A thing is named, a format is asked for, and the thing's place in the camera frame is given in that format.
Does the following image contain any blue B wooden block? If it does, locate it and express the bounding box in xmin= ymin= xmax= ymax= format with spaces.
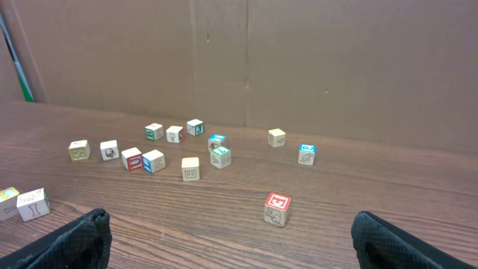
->
xmin=142 ymin=149 xmax=166 ymax=173

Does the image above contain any red P wooden block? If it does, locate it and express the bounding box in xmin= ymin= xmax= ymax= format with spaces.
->
xmin=121 ymin=147 xmax=143 ymax=171

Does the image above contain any teal J wooden block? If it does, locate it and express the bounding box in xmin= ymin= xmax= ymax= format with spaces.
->
xmin=187 ymin=119 xmax=205 ymax=136

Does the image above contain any yellow-top face wooden block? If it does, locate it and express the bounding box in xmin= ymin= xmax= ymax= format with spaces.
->
xmin=181 ymin=157 xmax=200 ymax=182

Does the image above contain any green-top L wooden block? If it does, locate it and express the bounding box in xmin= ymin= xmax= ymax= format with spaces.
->
xmin=211 ymin=146 xmax=232 ymax=169

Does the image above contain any yellow S wooden block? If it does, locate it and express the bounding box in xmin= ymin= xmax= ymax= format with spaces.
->
xmin=68 ymin=140 xmax=90 ymax=161

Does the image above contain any green white pole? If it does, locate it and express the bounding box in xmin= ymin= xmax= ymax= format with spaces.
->
xmin=1 ymin=16 xmax=35 ymax=102

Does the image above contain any blue-top P wooden block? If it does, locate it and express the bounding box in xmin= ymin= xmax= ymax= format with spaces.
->
xmin=298 ymin=143 xmax=316 ymax=166

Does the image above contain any red-top C wooden block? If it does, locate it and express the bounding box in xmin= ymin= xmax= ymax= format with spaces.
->
xmin=264 ymin=192 xmax=291 ymax=227

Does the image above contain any green B wooden block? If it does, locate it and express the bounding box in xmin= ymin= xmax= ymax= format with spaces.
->
xmin=145 ymin=123 xmax=164 ymax=141

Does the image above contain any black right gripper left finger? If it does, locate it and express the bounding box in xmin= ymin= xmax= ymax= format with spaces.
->
xmin=1 ymin=208 xmax=112 ymax=269

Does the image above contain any blue-sided white wooden block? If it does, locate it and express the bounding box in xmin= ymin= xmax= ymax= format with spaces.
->
xmin=100 ymin=140 xmax=120 ymax=161

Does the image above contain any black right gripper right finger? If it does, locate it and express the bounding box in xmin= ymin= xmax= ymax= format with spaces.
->
xmin=351 ymin=211 xmax=476 ymax=269

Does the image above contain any white I wooden block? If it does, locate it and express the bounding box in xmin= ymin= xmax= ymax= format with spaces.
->
xmin=16 ymin=188 xmax=50 ymax=222

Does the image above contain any red-sided white wooden block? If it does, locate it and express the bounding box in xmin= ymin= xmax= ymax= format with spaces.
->
xmin=167 ymin=126 xmax=184 ymax=143

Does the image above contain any brown cardboard backdrop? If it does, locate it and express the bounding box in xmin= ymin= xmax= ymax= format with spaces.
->
xmin=1 ymin=1 xmax=477 ymax=153

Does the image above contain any yellow-top bone wooden block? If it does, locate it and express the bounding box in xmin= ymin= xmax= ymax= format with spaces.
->
xmin=0 ymin=187 xmax=19 ymax=221

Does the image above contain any plain yellow-top wooden block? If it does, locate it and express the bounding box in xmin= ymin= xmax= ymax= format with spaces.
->
xmin=268 ymin=129 xmax=286 ymax=147

